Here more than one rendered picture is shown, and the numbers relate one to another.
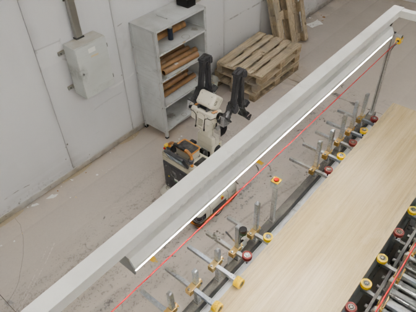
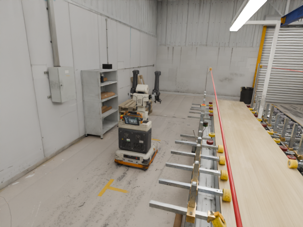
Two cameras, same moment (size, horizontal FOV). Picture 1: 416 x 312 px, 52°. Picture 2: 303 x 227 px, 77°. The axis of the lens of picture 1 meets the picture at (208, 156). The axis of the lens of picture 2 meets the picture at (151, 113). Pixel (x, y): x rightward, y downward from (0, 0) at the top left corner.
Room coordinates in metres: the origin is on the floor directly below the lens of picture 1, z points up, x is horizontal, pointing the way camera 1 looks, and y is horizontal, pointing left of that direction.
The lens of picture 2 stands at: (0.35, 1.30, 1.86)
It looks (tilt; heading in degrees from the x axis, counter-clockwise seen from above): 17 degrees down; 334
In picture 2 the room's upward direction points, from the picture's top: 2 degrees clockwise
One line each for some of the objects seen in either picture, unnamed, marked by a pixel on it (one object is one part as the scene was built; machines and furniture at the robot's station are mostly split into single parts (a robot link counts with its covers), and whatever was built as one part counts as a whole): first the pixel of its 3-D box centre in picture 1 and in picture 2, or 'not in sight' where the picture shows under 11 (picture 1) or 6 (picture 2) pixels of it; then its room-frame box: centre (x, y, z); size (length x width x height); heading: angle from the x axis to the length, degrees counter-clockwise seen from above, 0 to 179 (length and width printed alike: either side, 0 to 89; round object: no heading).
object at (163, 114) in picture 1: (173, 70); (102, 102); (4.97, 0.41, 0.78); 0.90 x 0.45 x 1.55; 138
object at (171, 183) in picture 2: not in sight; (191, 187); (1.29, 0.50, 0.95); 0.50 x 0.04 x 0.04; 48
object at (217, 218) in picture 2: not in sight; (218, 221); (0.98, 0.53, 0.93); 0.09 x 0.08 x 0.09; 48
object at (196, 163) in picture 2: not in sight; (194, 189); (1.31, 0.46, 0.90); 0.04 x 0.04 x 0.48; 48
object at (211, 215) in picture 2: not in sight; (216, 218); (0.99, 0.54, 0.95); 0.10 x 0.04 x 0.10; 48
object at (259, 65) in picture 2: not in sight; (255, 88); (3.22, -2.74, 1.25); 0.15 x 0.08 x 1.10; 138
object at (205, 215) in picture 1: (198, 192); (137, 152); (3.33, 0.12, 0.16); 0.67 x 0.64 x 0.25; 137
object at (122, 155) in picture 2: not in sight; (131, 156); (3.07, 0.33, 0.23); 0.41 x 0.02 x 0.08; 47
